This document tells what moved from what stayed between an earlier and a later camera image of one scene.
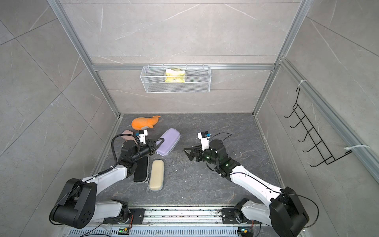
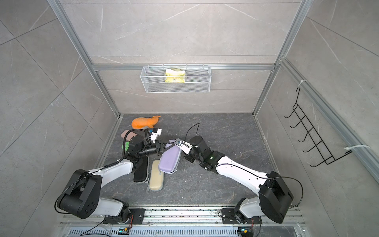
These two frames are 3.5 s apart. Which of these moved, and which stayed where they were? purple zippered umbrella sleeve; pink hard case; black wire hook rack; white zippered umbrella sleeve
Moved: purple zippered umbrella sleeve
Stayed: black wire hook rack; pink hard case; white zippered umbrella sleeve
